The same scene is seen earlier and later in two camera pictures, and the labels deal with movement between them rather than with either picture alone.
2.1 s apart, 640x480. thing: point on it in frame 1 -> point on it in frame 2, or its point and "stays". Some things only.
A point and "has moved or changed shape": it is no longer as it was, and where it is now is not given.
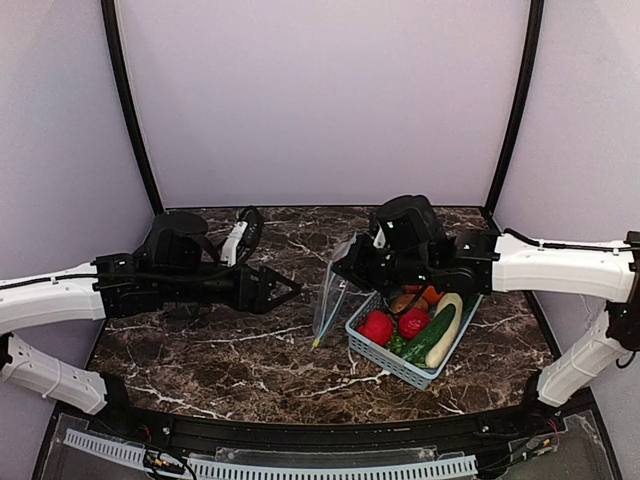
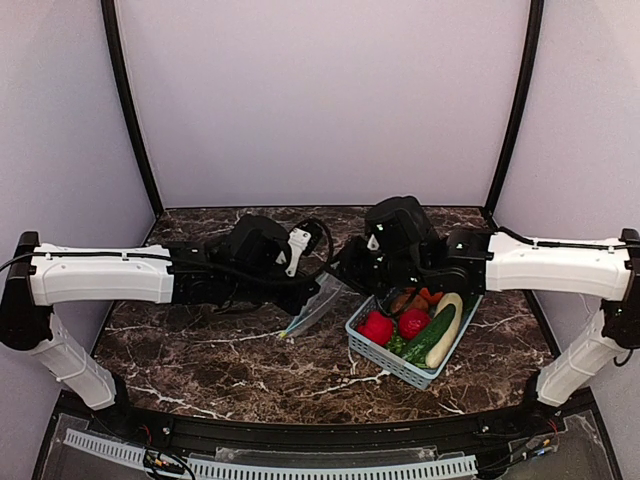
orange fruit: (431, 295) stays
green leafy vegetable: (469, 301) stays
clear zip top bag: (331, 295) has moved or changed shape
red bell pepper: (376, 327) stays
